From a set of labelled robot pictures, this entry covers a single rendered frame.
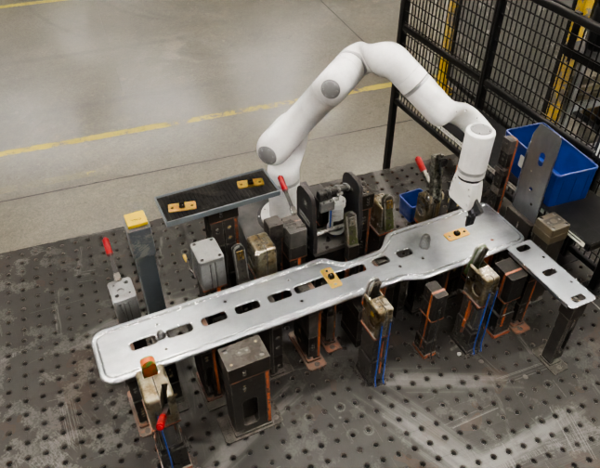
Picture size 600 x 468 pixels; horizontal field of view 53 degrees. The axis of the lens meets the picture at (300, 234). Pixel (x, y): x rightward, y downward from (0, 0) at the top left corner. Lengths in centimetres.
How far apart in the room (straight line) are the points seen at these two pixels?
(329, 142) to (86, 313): 248
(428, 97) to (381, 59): 17
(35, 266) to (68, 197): 156
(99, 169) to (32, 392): 234
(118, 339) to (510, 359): 124
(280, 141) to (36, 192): 240
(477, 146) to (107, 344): 117
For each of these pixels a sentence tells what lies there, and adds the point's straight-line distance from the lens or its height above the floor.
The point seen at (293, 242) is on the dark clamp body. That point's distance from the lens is 192.
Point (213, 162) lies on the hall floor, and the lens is 412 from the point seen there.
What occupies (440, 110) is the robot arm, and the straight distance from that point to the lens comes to 179.
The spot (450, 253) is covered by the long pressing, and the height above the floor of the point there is 100.
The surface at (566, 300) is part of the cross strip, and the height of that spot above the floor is 100.
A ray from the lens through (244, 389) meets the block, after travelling 171.
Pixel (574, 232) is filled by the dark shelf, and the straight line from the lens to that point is 216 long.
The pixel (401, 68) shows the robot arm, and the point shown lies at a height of 156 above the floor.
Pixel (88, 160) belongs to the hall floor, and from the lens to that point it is 435.
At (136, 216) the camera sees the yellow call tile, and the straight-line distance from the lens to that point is 189.
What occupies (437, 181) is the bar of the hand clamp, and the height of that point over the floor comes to 112.
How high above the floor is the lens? 233
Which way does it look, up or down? 41 degrees down
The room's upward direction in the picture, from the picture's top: straight up
